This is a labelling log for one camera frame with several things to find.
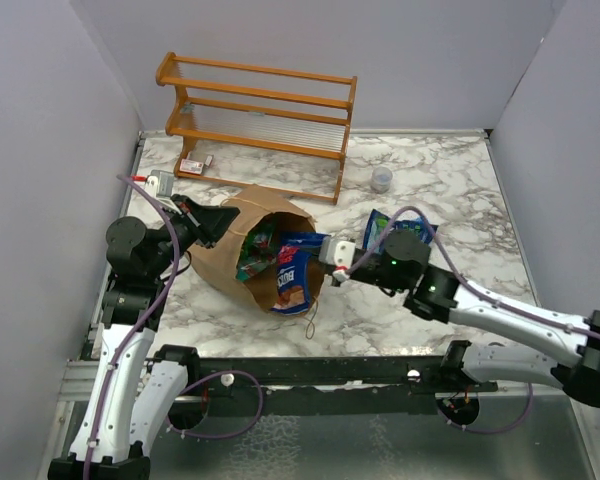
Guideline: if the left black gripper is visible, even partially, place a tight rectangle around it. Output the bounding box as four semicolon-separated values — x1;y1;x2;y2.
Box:
147;192;240;278

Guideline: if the brown paper bag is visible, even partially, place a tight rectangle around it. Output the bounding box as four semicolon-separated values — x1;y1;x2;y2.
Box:
189;185;324;317

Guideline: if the blue sweet chilli chips bag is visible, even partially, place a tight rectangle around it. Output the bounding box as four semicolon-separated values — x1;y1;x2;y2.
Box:
270;232;327;315

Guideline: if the blue salt vinegar chips bag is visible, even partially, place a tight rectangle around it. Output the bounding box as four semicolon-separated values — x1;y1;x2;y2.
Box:
362;209;435;249

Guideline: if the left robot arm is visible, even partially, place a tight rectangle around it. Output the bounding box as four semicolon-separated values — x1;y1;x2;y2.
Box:
47;194;240;479

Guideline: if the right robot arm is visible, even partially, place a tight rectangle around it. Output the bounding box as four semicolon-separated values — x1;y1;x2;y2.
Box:
336;230;600;408

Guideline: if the green snack packet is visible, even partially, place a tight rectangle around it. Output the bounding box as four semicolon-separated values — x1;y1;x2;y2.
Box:
236;219;276;282

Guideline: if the small red white box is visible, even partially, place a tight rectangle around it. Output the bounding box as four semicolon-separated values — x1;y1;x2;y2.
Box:
179;154;214;176

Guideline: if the wooden shelf rack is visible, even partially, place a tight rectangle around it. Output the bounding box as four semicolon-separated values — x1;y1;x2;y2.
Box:
155;52;358;205

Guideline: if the small clear plastic cup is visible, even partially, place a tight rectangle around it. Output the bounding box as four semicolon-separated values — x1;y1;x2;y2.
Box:
370;166;393;193

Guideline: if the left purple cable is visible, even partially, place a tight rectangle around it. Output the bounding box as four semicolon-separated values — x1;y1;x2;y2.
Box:
79;173;183;480

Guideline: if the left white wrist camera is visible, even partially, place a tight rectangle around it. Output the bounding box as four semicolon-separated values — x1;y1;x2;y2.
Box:
131;170;175;199

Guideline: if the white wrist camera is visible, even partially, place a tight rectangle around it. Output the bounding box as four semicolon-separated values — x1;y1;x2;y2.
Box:
318;236;356;283
131;170;175;199

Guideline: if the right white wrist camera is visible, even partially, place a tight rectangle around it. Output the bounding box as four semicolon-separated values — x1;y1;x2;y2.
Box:
318;236;356;283

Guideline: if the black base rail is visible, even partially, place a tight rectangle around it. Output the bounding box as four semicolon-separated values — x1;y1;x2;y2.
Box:
159;344;501;431

